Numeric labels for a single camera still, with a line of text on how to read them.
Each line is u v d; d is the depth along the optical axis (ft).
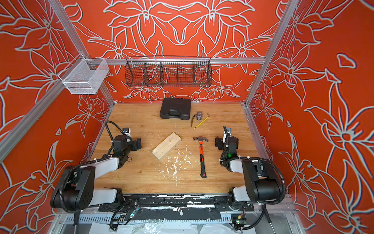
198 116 3.51
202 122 3.49
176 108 3.62
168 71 3.23
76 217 2.29
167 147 2.95
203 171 2.73
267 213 2.29
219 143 2.71
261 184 1.44
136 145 2.73
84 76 3.00
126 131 2.65
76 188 1.41
